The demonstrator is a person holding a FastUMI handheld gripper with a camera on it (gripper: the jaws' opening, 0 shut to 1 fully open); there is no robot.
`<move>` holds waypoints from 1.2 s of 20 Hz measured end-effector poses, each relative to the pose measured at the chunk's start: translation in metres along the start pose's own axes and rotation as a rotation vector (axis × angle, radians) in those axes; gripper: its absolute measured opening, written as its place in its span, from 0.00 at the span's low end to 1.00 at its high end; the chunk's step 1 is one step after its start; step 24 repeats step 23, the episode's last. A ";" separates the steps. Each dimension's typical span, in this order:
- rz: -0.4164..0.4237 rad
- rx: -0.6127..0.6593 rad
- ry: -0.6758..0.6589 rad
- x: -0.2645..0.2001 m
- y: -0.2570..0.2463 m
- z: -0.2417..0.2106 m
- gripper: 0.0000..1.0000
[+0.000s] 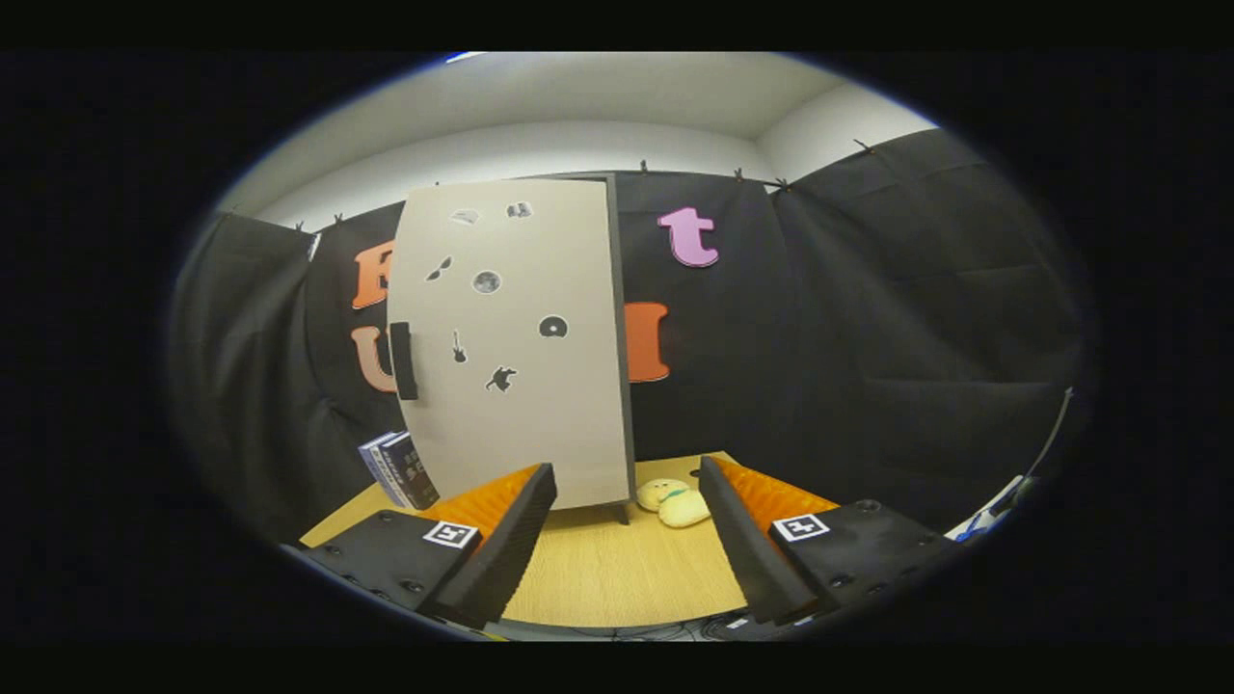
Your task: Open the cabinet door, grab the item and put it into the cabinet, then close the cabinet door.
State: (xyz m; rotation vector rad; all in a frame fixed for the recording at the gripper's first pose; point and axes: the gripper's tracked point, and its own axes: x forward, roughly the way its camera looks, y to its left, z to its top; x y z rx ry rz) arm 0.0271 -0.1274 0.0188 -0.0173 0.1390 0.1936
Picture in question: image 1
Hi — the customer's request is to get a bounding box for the black backdrop cloth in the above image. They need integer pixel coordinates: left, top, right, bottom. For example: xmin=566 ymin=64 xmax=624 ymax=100
xmin=169 ymin=127 xmax=1086 ymax=546

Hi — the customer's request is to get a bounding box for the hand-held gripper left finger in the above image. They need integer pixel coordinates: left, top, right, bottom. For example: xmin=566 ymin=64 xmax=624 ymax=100
xmin=305 ymin=462 xmax=559 ymax=632

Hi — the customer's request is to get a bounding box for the dark blue book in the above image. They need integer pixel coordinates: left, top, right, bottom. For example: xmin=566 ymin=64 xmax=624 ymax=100
xmin=379 ymin=432 xmax=441 ymax=511

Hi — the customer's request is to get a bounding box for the grey thin pole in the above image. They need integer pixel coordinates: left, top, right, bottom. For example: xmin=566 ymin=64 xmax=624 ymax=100
xmin=1022 ymin=386 xmax=1076 ymax=483

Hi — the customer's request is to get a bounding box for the yellow plush toy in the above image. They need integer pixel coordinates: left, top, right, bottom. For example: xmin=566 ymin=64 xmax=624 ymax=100
xmin=636 ymin=477 xmax=712 ymax=529

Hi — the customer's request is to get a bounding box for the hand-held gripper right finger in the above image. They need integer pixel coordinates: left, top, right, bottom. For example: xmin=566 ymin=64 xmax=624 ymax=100
xmin=697 ymin=455 xmax=965 ymax=627

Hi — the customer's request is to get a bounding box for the grey cabinet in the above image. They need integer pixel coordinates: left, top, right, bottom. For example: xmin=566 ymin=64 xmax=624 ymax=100
xmin=540 ymin=172 xmax=639 ymax=526

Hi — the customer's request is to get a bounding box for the white side table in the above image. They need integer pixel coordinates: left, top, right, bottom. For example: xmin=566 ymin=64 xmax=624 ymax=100
xmin=945 ymin=472 xmax=1028 ymax=543

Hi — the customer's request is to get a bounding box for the beige cabinet door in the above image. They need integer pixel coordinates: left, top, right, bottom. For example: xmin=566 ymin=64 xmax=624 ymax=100
xmin=386 ymin=176 xmax=632 ymax=512

